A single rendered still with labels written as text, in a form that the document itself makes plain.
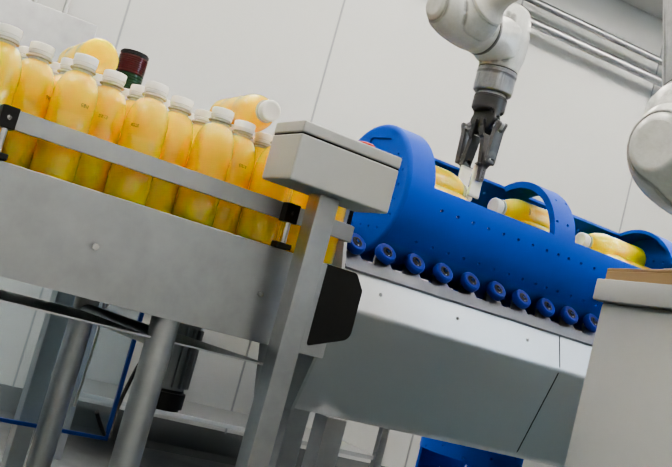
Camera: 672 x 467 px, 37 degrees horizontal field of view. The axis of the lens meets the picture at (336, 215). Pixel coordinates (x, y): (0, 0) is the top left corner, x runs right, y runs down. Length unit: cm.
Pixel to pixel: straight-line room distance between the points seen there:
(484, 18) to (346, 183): 64
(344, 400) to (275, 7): 390
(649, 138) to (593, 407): 48
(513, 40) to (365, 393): 83
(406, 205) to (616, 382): 53
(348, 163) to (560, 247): 72
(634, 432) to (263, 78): 415
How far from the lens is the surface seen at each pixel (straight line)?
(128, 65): 223
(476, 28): 217
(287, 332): 166
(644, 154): 163
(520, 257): 218
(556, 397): 231
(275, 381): 166
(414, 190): 199
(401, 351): 202
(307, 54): 572
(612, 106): 686
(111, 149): 163
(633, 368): 176
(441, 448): 278
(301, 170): 162
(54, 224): 158
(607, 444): 177
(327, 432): 199
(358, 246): 195
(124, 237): 162
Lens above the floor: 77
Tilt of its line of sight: 7 degrees up
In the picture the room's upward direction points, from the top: 15 degrees clockwise
